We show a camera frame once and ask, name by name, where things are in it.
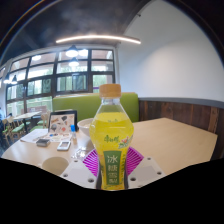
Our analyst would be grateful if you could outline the small blue-capped glue bottle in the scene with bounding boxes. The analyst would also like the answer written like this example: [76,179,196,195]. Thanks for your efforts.
[70,124,78,145]

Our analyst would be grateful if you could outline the clear plastic wrapper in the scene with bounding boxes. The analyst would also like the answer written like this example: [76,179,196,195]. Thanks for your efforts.
[71,145,90,160]

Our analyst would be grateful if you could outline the green upholstered bench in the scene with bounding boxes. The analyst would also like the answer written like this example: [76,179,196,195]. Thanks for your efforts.
[52,92,140,124]

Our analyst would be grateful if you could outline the black pendant ceiling lamps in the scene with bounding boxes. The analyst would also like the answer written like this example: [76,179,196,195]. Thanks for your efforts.
[2,44,81,85]

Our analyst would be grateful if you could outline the wooden chairs with green seats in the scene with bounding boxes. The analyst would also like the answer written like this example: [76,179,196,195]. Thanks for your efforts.
[1,112,50,142]

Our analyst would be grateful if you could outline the black-framed tablet with pictures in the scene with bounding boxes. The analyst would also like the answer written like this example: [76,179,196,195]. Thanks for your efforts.
[48,109,79,135]

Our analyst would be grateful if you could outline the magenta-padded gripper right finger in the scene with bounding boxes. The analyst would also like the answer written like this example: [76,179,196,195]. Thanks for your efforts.
[125,146,167,190]

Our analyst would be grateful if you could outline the wooden dining table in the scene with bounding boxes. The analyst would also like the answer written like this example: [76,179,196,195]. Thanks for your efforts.
[13,111,43,129]

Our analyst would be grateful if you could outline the white phone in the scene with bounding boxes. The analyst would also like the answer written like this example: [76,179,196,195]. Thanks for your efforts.
[56,140,72,152]

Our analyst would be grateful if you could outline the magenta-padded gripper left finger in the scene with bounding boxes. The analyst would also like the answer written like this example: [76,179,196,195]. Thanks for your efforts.
[59,148,100,190]

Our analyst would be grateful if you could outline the white paper sheets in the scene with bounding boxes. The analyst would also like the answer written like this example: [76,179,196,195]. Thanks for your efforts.
[19,128,73,144]

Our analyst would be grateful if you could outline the white ceramic bowl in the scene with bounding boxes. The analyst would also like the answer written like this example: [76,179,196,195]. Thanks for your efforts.
[77,117,95,138]

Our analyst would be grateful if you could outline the long curved light strip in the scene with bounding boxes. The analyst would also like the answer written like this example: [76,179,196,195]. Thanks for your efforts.
[55,34,142,45]

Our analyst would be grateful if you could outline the yellow drink bottle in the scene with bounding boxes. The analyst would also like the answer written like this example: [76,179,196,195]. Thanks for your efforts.
[88,83,135,191]

